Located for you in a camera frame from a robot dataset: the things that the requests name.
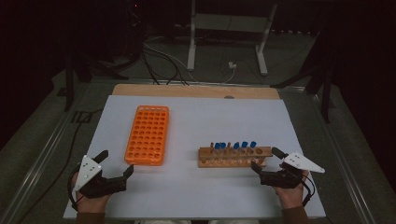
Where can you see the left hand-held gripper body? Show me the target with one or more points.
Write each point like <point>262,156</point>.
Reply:
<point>90,183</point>

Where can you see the power strip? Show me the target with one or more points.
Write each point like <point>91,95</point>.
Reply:
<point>291,31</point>

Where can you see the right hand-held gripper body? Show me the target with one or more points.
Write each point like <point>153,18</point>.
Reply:
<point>281,179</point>

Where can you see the metal floor rail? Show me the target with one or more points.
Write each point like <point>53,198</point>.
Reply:
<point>40,157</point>
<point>342,161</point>
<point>264,86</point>

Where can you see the dark equipment tower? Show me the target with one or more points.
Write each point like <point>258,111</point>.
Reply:
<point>134,25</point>

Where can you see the white plug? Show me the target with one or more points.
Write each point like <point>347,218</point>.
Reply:
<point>232,65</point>

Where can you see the person's white trousers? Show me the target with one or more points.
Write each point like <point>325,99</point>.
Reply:
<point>162,222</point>

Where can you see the blue-capped test tube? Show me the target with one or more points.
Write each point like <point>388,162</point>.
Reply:
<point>244,144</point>
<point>253,144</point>
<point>236,145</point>
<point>223,145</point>
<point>217,145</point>

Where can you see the white metal stand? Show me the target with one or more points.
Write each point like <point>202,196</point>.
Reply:
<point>229,23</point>

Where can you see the white table mat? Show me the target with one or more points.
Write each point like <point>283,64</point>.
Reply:
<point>193,124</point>

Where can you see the person's left hand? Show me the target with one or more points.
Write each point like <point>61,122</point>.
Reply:
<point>93,203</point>

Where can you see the orange plastic tube rack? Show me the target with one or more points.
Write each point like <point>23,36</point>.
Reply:
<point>148,137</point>

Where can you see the black tripod stand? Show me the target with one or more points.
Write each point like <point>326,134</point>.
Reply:
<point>69,90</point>
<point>326,99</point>

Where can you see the wooden tube rack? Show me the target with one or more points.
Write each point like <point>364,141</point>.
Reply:
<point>230,157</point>

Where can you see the person's right hand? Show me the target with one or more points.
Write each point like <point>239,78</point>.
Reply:
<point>291,197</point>

